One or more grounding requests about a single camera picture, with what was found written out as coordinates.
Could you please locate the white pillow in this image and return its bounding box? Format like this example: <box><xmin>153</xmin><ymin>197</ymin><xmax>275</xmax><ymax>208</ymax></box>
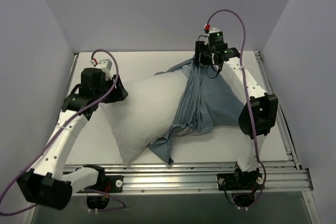
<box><xmin>100</xmin><ymin>70</ymin><xmax>187</xmax><ymax>164</ymax></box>

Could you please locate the blue plaid pillowcase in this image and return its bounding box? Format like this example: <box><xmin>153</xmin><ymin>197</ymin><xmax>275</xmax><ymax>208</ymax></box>
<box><xmin>149</xmin><ymin>59</ymin><xmax>244</xmax><ymax>165</ymax></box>

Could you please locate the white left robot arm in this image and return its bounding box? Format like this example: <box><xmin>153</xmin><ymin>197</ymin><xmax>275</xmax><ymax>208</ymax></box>
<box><xmin>16</xmin><ymin>68</ymin><xmax>128</xmax><ymax>210</ymax></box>

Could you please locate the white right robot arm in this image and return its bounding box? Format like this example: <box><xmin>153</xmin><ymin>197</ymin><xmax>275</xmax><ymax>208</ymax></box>
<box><xmin>194</xmin><ymin>26</ymin><xmax>278</xmax><ymax>189</ymax></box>

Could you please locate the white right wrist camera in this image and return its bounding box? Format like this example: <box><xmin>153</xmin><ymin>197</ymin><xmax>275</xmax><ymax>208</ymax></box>
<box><xmin>204</xmin><ymin>24</ymin><xmax>221</xmax><ymax>34</ymax></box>

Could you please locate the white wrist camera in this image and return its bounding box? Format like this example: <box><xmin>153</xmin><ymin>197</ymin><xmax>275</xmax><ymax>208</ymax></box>
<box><xmin>90</xmin><ymin>59</ymin><xmax>112</xmax><ymax>79</ymax></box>
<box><xmin>204</xmin><ymin>24</ymin><xmax>221</xmax><ymax>34</ymax></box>

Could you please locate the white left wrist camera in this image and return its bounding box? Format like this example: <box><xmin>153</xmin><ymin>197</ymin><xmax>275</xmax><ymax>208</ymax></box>
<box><xmin>90</xmin><ymin>59</ymin><xmax>112</xmax><ymax>79</ymax></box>

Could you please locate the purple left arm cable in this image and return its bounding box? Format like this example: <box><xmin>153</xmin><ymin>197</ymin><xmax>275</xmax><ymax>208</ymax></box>
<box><xmin>0</xmin><ymin>49</ymin><xmax>127</xmax><ymax>215</ymax></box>

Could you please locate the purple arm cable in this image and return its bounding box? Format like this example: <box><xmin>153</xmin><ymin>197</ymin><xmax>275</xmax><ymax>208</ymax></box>
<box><xmin>205</xmin><ymin>9</ymin><xmax>266</xmax><ymax>206</ymax></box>
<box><xmin>0</xmin><ymin>49</ymin><xmax>127</xmax><ymax>215</ymax></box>

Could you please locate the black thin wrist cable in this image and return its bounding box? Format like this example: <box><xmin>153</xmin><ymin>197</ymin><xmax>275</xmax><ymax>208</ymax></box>
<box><xmin>206</xmin><ymin>61</ymin><xmax>224</xmax><ymax>80</ymax></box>

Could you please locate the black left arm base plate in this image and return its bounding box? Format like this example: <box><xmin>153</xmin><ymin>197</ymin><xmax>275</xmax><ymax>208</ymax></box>
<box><xmin>86</xmin><ymin>175</ymin><xmax>124</xmax><ymax>193</ymax></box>

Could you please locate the aluminium right side rail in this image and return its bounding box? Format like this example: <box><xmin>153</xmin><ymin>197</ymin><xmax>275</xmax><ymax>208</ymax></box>
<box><xmin>254</xmin><ymin>51</ymin><xmax>302</xmax><ymax>170</ymax></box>

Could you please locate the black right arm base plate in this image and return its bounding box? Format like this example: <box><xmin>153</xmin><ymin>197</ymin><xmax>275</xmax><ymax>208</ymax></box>
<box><xmin>216</xmin><ymin>172</ymin><xmax>264</xmax><ymax>191</ymax></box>

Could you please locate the aluminium front rail frame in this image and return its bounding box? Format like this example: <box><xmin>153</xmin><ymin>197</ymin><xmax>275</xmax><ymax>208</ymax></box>
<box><xmin>27</xmin><ymin>162</ymin><xmax>322</xmax><ymax>224</ymax></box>

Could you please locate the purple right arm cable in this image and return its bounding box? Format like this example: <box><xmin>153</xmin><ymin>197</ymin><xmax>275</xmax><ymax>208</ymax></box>
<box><xmin>205</xmin><ymin>9</ymin><xmax>266</xmax><ymax>206</ymax></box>

